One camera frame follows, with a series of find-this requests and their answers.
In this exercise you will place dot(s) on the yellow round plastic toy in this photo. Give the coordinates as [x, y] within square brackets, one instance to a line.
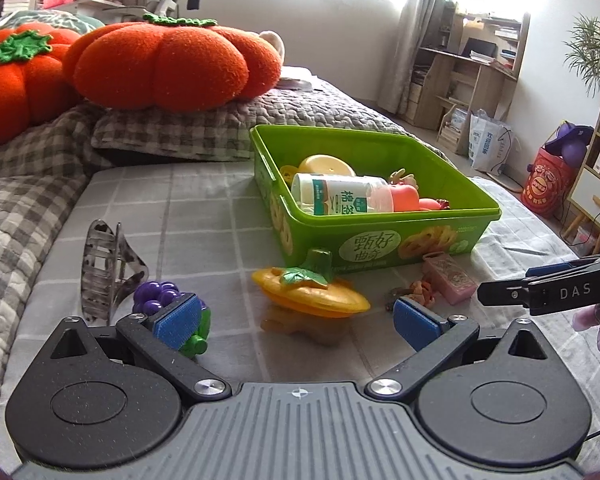
[325, 164]

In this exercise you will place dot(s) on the wooden desk with shelves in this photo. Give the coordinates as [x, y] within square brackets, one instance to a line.
[480, 80]

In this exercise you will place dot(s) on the pink pig toy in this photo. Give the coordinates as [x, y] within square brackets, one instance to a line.
[405, 197]

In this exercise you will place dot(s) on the grey checkered quilted blanket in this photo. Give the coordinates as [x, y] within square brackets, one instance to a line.
[330, 110]

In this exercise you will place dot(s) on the yellow pumpkin toy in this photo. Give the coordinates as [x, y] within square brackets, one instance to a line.
[310, 300]

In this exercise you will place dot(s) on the green plastic box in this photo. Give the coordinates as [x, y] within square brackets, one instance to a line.
[380, 250]

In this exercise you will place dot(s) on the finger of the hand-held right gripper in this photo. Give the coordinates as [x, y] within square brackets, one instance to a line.
[505, 292]
[555, 267]

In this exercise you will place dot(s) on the pink card box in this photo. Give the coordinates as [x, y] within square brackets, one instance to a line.
[450, 277]

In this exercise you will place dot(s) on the red bag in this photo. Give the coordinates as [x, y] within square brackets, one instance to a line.
[550, 185]

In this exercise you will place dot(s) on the white wooden cabinet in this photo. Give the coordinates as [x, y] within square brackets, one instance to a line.
[595, 195]

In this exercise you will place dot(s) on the small orange pumpkin cushion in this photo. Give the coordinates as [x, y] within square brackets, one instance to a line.
[15, 95]

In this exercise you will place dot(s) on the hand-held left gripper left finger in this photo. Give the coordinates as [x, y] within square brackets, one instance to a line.
[175, 322]

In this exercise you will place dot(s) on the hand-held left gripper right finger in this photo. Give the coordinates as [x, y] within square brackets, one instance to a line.
[415, 322]

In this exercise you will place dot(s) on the white paper bag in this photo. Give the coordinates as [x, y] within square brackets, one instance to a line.
[485, 140]

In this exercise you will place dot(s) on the grey plaid bed sheet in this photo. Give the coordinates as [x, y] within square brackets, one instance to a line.
[190, 210]

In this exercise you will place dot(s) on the purple balloon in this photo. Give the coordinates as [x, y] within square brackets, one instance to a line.
[572, 147]

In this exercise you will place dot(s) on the teal patterned pillow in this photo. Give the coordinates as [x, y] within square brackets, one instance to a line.
[75, 21]

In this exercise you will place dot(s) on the brown reindeer toy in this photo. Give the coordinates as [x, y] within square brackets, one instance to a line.
[417, 290]

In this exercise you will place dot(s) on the white plush toy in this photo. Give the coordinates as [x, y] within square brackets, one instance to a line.
[272, 40]

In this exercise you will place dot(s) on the large orange pumpkin cushion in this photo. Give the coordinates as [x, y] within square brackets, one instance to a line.
[180, 65]

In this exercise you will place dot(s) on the cream starfish toy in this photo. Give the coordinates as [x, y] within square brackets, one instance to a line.
[401, 177]

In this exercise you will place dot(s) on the green potted plant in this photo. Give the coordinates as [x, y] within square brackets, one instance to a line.
[595, 50]

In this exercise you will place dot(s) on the purple grape toy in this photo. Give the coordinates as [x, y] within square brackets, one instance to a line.
[155, 295]

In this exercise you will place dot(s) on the grey hair claw clip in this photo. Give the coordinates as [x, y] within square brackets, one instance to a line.
[97, 270]

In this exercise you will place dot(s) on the grey checkered pillow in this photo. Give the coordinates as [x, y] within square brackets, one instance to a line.
[35, 150]
[180, 132]
[15, 260]

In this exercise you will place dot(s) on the white drink bottle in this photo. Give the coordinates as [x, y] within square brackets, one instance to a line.
[340, 195]

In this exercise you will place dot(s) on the beige curtain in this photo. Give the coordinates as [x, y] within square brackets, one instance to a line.
[415, 35]

